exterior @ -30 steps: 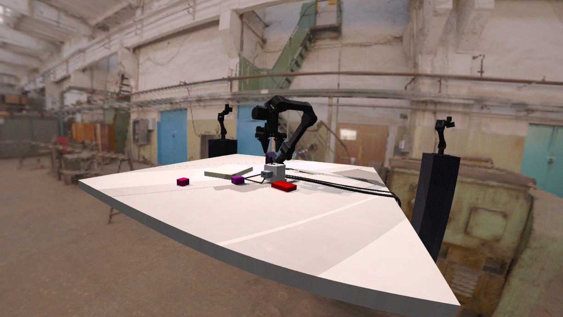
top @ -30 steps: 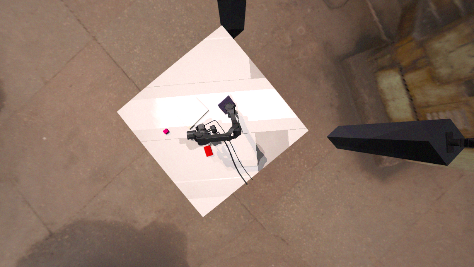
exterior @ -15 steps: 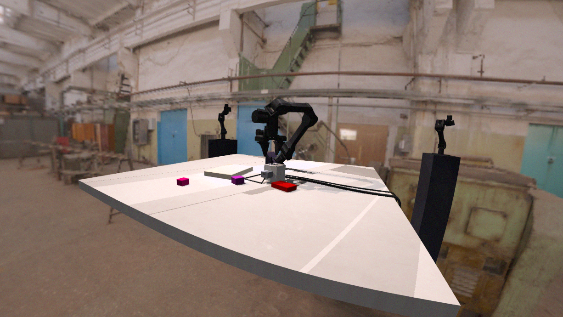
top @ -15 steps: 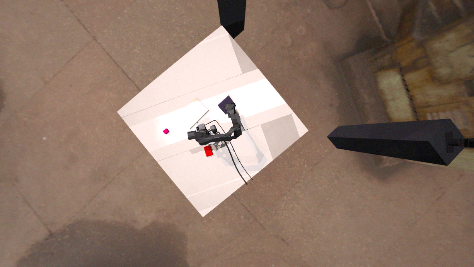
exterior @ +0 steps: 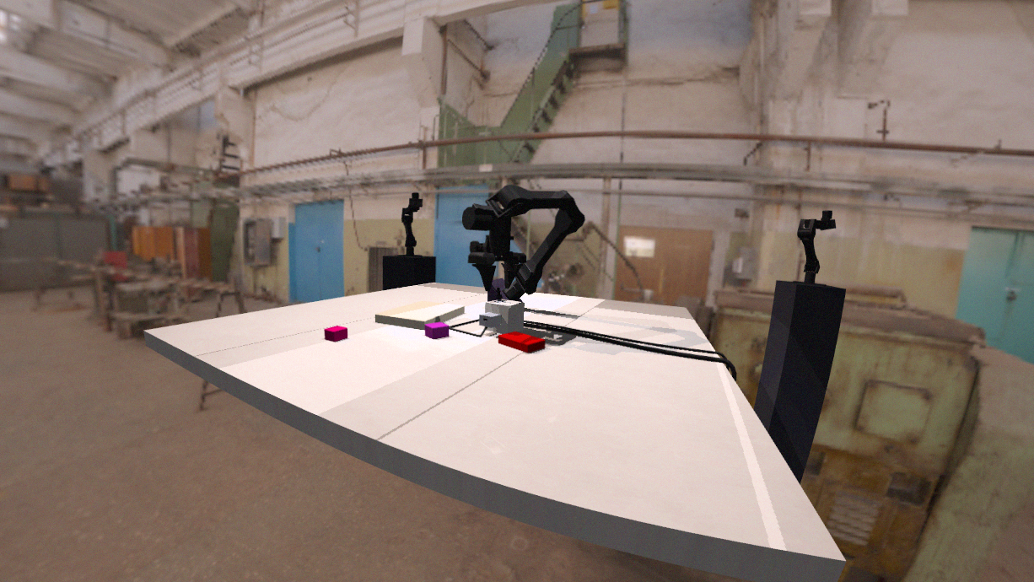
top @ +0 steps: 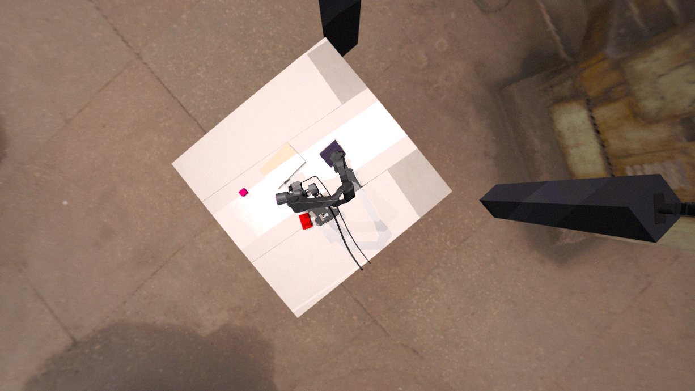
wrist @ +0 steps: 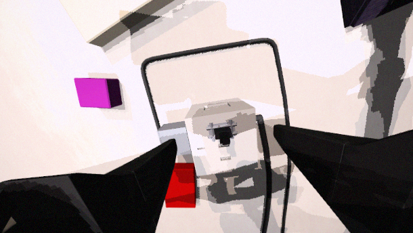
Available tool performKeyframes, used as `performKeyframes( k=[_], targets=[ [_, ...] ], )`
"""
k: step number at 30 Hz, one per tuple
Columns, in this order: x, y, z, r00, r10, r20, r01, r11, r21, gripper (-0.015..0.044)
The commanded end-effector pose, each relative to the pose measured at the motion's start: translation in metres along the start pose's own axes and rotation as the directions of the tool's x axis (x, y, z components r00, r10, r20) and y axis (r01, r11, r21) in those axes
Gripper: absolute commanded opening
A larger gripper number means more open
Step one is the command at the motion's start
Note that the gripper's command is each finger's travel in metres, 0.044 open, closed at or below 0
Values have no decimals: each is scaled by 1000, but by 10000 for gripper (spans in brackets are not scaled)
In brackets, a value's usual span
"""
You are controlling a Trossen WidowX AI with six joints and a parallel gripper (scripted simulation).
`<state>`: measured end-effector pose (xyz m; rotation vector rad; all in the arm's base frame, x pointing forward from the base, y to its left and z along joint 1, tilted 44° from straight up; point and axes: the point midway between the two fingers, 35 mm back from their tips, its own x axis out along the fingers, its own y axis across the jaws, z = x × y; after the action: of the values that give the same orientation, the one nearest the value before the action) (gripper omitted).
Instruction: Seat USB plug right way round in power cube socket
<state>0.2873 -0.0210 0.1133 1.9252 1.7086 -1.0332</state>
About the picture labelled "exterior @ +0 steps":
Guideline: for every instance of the red box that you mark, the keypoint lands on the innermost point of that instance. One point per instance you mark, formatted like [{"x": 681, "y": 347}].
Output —
[{"x": 521, "y": 342}]

